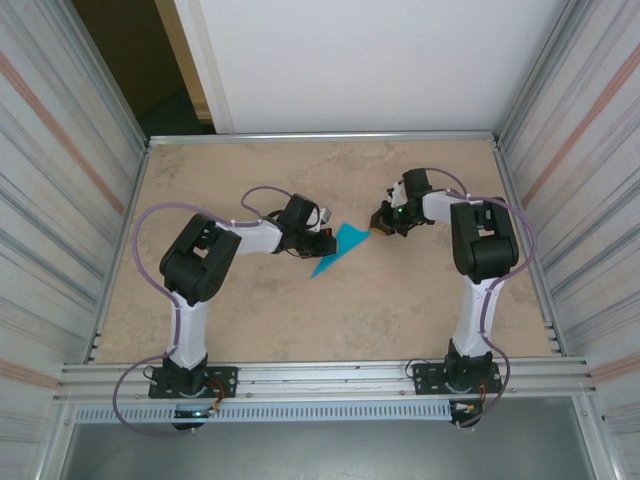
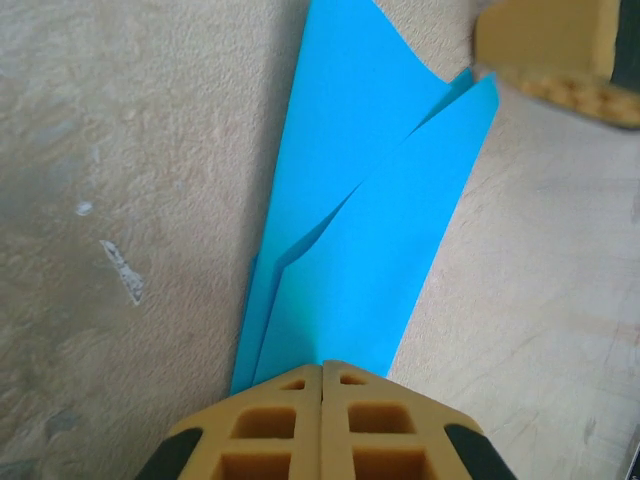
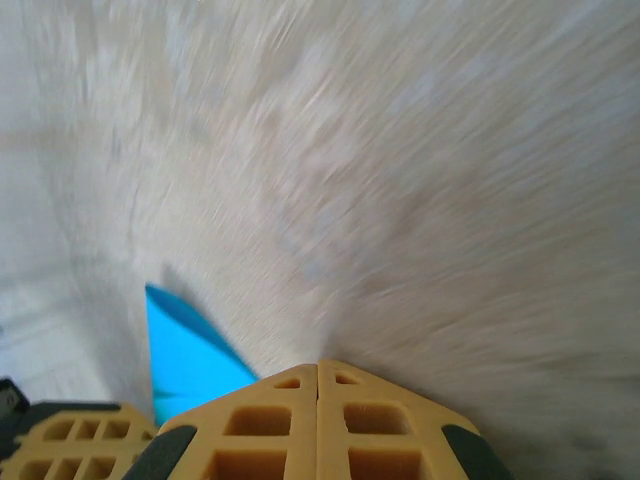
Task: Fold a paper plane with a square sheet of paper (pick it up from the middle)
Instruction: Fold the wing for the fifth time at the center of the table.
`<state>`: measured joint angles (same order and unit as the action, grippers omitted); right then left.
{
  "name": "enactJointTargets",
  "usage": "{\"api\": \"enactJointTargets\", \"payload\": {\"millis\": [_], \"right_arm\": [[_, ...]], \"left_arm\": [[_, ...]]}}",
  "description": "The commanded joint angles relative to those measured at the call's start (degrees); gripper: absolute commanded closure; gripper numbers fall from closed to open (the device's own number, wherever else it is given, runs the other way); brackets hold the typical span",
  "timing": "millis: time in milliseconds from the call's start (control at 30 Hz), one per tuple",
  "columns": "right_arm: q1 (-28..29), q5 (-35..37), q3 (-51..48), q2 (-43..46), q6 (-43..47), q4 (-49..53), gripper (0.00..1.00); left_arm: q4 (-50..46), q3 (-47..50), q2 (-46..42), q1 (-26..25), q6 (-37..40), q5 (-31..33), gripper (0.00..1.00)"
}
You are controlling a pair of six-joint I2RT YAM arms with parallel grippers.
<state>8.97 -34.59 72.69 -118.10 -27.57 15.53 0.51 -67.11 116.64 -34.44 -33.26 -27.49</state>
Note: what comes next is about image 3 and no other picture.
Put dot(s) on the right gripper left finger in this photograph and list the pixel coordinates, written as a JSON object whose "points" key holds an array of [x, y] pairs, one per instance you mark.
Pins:
{"points": [[300, 450]]}

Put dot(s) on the blue paper sheet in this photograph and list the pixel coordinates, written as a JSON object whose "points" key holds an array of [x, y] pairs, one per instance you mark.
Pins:
{"points": [[185, 360]]}

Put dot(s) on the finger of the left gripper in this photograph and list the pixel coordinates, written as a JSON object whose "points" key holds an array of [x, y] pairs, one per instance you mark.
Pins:
{"points": [[135, 432], [125, 462]]}

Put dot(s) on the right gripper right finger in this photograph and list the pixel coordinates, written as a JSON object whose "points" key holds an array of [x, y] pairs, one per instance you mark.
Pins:
{"points": [[332, 450]]}

